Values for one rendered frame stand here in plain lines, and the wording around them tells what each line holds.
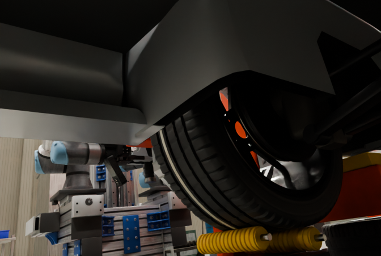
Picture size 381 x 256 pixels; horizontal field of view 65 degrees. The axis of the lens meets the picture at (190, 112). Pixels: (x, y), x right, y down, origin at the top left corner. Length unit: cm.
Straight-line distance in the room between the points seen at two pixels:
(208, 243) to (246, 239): 16
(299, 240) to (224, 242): 19
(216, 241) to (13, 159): 973
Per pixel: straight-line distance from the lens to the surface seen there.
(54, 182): 525
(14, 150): 1053
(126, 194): 182
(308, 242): 87
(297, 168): 113
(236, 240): 87
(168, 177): 85
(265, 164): 127
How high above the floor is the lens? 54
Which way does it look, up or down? 22 degrees up
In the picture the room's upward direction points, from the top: 8 degrees counter-clockwise
